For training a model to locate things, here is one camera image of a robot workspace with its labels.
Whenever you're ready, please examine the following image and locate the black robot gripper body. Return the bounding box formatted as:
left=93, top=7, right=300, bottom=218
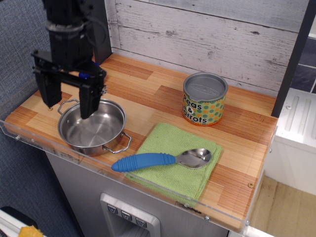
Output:
left=32, top=21, right=106, bottom=95

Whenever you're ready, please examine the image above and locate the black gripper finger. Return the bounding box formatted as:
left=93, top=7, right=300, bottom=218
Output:
left=79, top=85, right=101, bottom=119
left=34, top=70, right=62, bottom=107

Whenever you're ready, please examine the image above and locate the silver steel pot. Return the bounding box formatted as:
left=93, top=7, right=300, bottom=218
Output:
left=58, top=99, right=132, bottom=156

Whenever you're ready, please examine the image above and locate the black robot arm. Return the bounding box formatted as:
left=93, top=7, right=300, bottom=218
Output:
left=32, top=0, right=107, bottom=119

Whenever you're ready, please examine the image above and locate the blue plastic blueberry cluster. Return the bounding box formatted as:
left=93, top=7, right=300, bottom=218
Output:
left=78, top=61, right=99, bottom=79

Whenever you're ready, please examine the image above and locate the peas and carrots can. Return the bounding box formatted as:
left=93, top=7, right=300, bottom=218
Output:
left=182, top=72, right=228, bottom=126

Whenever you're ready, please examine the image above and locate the clear acrylic table guard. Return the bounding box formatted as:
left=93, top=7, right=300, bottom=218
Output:
left=0, top=79, right=278, bottom=235

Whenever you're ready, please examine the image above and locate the grey toy fridge cabinet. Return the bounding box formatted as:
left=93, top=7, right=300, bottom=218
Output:
left=47, top=154, right=229, bottom=237

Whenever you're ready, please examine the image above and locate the silver dispenser button panel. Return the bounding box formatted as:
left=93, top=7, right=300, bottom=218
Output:
left=100, top=193, right=161, bottom=237

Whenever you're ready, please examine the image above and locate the green woven cloth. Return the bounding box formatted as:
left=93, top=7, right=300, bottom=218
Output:
left=124, top=122, right=223, bottom=201

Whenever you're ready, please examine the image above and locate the yellow object at corner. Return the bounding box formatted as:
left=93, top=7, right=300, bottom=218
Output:
left=18, top=226, right=44, bottom=237

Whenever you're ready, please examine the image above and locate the white toy sink unit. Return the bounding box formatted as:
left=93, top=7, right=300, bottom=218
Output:
left=264, top=88, right=316, bottom=195

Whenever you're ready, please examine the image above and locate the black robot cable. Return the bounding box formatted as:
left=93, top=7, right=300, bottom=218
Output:
left=83, top=14, right=109, bottom=50

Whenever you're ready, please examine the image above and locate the dark grey left post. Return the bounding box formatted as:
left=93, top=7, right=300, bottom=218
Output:
left=89, top=0, right=112, bottom=64

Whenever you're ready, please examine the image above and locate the dark grey post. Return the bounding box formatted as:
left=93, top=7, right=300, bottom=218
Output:
left=89, top=0, right=112, bottom=64
left=271, top=0, right=316, bottom=118

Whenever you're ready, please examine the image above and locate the blue handled metal spoon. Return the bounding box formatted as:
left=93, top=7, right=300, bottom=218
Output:
left=111, top=148, right=213, bottom=172

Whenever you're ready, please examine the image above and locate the dark grey right post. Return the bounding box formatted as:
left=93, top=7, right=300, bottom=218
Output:
left=271, top=0, right=316, bottom=118

